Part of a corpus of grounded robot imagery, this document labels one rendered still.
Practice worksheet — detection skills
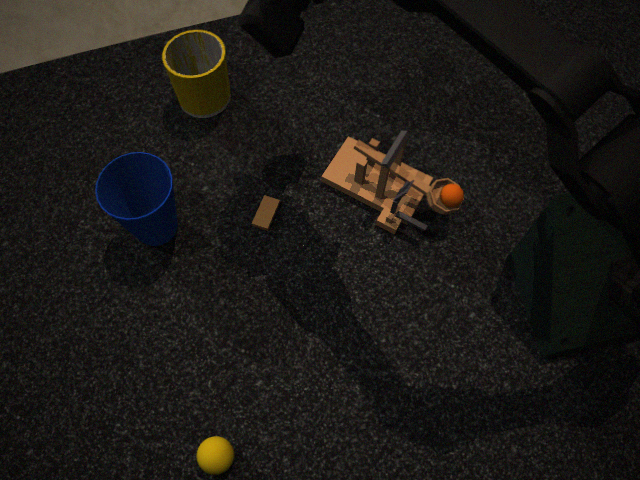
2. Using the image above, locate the blue plastic cup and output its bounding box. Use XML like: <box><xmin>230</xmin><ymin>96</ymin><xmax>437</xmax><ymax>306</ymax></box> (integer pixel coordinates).
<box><xmin>96</xmin><ymin>152</ymin><xmax>178</xmax><ymax>246</ymax></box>

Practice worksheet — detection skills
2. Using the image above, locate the yellow cup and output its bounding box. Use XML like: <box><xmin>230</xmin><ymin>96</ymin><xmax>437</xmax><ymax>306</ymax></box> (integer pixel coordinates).
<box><xmin>162</xmin><ymin>30</ymin><xmax>231</xmax><ymax>118</ymax></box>

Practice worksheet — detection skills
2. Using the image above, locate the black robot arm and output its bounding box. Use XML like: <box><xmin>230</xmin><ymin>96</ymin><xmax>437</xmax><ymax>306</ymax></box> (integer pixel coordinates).
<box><xmin>391</xmin><ymin>0</ymin><xmax>640</xmax><ymax>334</ymax></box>

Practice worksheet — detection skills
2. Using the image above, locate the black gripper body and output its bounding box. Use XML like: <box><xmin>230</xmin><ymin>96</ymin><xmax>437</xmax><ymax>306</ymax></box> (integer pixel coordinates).
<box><xmin>238</xmin><ymin>0</ymin><xmax>311</xmax><ymax>58</ymax></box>

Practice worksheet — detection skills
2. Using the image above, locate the orange ball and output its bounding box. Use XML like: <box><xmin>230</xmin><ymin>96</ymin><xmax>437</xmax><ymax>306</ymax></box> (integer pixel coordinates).
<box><xmin>439</xmin><ymin>183</ymin><xmax>464</xmax><ymax>207</ymax></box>

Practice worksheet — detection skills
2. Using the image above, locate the yellow ball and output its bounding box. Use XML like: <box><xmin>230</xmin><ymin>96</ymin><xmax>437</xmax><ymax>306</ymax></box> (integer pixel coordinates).
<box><xmin>196</xmin><ymin>436</ymin><xmax>234</xmax><ymax>475</ymax></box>

